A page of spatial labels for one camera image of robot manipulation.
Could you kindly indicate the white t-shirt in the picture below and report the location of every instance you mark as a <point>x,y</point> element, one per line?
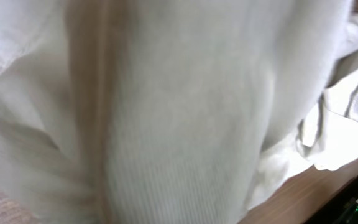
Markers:
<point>171,111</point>

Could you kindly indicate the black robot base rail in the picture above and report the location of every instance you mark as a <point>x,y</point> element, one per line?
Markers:
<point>341,209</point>

